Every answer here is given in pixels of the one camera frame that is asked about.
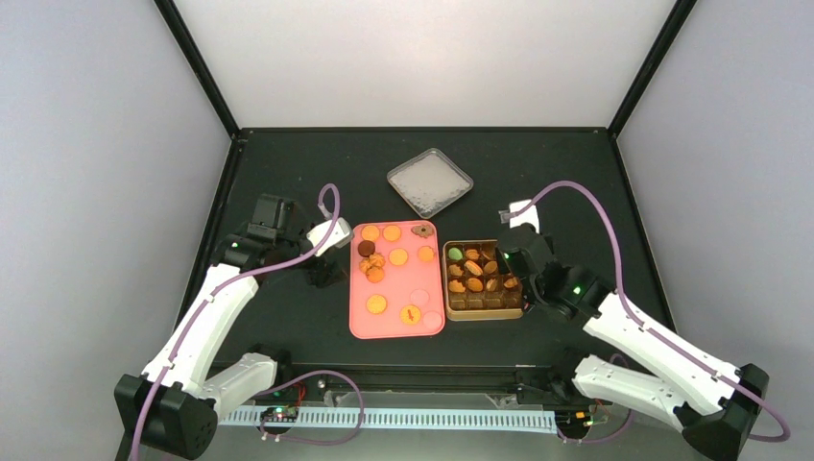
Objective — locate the pink plastic tray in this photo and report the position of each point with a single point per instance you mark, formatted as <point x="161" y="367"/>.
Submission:
<point x="376" y="275"/>

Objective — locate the white slotted cable duct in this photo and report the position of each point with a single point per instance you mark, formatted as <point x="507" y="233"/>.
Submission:
<point x="531" y="421"/>

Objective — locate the gold cookie tin box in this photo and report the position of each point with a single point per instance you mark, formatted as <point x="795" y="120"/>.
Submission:
<point x="494" y="296"/>

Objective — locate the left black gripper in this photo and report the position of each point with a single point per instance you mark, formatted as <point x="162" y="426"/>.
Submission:
<point x="323" y="272"/>

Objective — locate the dark chocolate cookie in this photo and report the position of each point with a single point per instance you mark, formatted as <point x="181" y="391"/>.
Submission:
<point x="366" y="248"/>

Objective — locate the brown flower cookie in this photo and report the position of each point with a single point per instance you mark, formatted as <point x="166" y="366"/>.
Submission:
<point x="423" y="231"/>

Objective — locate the beige round cookie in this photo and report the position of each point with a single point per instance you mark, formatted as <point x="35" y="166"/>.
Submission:
<point x="426" y="254"/>

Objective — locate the pale pink cookie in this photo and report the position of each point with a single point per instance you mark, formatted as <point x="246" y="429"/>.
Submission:
<point x="433" y="321"/>
<point x="419" y="297"/>

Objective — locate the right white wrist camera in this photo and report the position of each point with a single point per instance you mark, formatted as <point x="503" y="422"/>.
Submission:
<point x="520" y="213"/>

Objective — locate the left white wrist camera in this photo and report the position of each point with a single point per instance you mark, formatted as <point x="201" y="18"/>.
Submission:
<point x="329" y="234"/>

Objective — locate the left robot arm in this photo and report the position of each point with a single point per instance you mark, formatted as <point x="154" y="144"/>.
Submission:
<point x="175" y="404"/>

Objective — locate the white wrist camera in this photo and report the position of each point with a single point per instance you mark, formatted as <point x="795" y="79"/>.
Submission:
<point x="520" y="213"/>
<point x="329" y="234"/>

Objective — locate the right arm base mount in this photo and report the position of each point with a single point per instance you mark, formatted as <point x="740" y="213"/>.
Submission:
<point x="549" y="387"/>

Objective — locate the green round cookie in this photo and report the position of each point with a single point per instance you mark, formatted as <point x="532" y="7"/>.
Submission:
<point x="455" y="254"/>

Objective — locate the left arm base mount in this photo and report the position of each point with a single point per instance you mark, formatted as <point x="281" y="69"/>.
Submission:
<point x="294" y="385"/>

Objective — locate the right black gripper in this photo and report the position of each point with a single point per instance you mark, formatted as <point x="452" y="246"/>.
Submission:
<point x="502" y="268"/>

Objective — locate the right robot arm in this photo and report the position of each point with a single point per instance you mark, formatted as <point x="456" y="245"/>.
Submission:
<point x="708" y="400"/>

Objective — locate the yellow cookie red mark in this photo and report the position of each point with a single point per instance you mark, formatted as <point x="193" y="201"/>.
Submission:
<point x="410" y="315"/>

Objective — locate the clear plastic lid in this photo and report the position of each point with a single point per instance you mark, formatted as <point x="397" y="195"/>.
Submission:
<point x="429" y="182"/>

